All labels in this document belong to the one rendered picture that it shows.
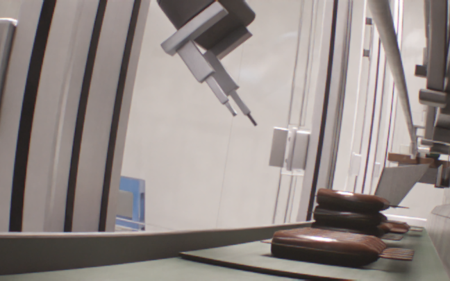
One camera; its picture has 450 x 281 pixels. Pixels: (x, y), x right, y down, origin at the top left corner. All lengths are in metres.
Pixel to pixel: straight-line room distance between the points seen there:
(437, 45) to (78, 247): 0.49
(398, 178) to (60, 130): 1.50
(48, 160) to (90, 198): 0.05
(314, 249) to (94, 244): 0.17
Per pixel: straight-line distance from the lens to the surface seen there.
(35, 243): 0.24
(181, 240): 0.38
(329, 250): 0.42
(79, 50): 0.32
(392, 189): 1.78
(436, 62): 0.69
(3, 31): 0.34
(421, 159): 2.42
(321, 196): 0.65
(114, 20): 0.35
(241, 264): 0.36
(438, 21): 0.70
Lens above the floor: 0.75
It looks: 1 degrees up
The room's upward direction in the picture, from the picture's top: 8 degrees clockwise
